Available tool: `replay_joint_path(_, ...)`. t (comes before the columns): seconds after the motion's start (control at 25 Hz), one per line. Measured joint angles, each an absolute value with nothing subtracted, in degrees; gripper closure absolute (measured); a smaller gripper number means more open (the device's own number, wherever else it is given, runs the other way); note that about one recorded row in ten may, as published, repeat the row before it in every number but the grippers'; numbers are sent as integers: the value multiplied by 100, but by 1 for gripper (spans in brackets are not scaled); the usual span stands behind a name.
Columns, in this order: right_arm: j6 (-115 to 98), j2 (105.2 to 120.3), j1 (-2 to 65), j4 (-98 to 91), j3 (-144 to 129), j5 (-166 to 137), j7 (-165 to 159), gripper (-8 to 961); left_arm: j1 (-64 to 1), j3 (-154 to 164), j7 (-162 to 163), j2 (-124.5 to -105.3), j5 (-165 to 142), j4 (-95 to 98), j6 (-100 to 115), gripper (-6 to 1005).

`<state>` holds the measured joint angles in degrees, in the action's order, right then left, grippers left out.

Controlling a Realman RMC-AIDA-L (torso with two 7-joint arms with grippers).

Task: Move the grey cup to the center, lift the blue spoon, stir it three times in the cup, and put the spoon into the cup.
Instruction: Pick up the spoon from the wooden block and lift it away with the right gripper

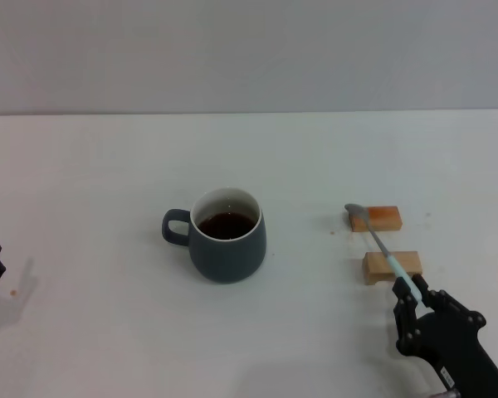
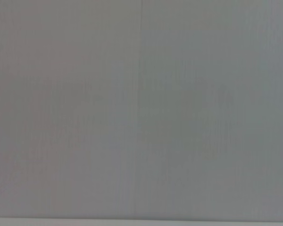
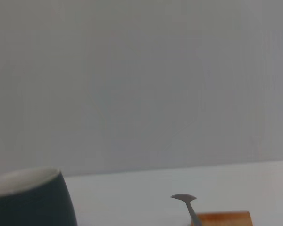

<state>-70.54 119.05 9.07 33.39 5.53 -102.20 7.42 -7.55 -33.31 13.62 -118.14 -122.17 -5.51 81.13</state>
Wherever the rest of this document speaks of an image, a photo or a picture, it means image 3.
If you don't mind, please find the spoon with light blue handle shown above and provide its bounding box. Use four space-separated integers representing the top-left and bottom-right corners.
170 193 202 226

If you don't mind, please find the dark grey ceramic cup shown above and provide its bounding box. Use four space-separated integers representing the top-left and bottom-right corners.
0 166 78 226

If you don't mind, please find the reddish stained wooden block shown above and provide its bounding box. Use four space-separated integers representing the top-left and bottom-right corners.
190 211 253 226

